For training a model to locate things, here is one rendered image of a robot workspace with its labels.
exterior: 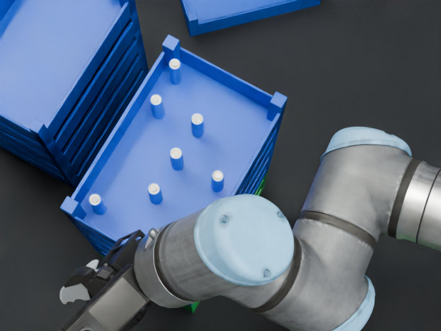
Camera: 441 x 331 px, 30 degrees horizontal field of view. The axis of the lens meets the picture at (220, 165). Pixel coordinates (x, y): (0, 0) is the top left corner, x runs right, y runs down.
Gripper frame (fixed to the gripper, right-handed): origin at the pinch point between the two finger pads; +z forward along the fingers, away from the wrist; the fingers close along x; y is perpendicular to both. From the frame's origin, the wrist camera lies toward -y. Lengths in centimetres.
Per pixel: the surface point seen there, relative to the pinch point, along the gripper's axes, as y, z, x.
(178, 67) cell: 36.2, -5.9, 11.8
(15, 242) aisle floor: 29, 60, 3
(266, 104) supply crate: 41.6, -9.0, -1.5
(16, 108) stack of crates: 32.8, 28.7, 22.7
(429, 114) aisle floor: 92, 8, -38
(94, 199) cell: 15.1, 2.3, 7.0
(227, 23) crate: 86, 29, 5
